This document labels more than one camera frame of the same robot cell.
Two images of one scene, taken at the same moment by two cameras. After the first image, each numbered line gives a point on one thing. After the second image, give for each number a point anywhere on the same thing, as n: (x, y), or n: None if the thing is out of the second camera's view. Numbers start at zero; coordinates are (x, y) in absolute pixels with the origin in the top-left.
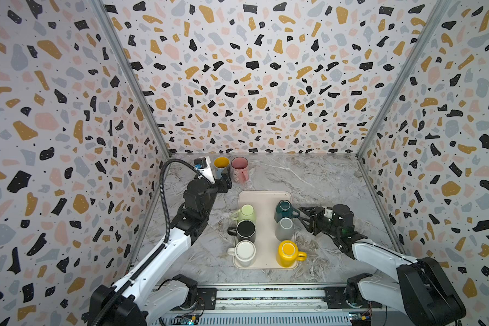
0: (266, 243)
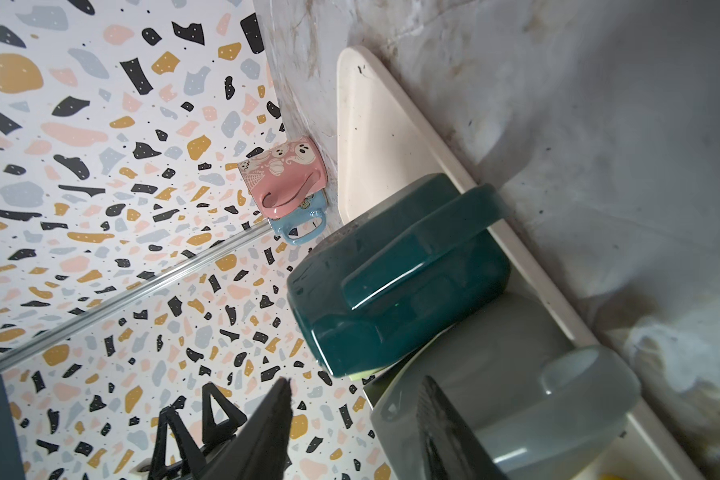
0: (386, 146)
